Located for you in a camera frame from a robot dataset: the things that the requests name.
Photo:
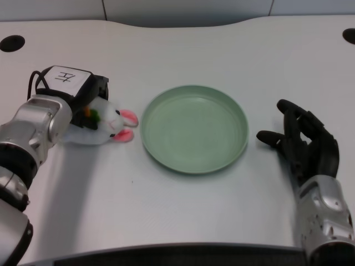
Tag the green round plate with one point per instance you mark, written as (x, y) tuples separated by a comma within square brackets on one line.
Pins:
[(194, 128)]

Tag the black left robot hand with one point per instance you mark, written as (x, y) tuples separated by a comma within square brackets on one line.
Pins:
[(75, 91)]

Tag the white rabbit plush doll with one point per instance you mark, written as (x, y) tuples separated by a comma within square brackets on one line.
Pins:
[(113, 122)]

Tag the black robot torso edge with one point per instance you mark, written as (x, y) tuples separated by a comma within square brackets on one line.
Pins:
[(180, 255)]

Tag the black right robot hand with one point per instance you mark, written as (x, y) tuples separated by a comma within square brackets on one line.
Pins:
[(310, 144)]

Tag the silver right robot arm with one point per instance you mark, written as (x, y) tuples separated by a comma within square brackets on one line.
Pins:
[(324, 219)]

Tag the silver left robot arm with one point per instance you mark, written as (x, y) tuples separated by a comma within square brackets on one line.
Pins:
[(30, 133)]

